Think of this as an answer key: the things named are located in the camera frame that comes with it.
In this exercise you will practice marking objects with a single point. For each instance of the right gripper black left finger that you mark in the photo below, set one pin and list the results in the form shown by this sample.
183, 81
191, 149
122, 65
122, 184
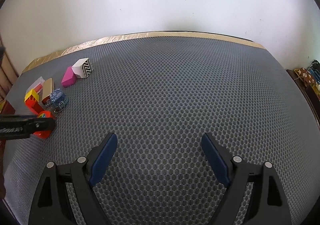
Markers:
51, 204

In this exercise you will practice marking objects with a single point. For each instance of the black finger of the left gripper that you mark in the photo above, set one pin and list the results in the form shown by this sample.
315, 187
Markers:
21, 127

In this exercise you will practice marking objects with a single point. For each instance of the orange tape measure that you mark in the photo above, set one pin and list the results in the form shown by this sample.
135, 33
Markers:
46, 133

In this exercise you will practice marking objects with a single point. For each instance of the red toffee tin gold interior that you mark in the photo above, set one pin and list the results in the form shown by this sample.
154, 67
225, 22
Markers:
6, 108

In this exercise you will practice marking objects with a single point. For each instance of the red block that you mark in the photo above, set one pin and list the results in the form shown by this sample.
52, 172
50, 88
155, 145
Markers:
34, 106

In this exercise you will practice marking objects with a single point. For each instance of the yellow cube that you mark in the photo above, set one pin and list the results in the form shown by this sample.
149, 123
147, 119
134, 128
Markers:
31, 95

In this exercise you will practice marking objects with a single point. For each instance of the clear case with red card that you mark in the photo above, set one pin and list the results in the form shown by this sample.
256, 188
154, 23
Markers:
37, 85

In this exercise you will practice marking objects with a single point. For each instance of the blue patterned round tin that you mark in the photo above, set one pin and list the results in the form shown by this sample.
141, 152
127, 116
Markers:
58, 100

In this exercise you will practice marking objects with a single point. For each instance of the gold red small box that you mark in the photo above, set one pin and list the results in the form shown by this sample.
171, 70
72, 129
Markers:
48, 87

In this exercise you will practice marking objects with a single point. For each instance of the pink block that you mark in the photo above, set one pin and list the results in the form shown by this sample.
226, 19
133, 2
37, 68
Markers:
69, 78

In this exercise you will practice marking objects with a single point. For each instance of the white black zigzag cube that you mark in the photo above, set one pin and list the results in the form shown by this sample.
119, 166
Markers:
82, 68

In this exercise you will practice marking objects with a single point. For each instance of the cluttered side shelf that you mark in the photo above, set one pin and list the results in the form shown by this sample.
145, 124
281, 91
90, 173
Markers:
307, 80

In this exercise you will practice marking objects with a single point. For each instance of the grey mesh mat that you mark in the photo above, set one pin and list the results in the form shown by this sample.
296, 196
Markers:
159, 96

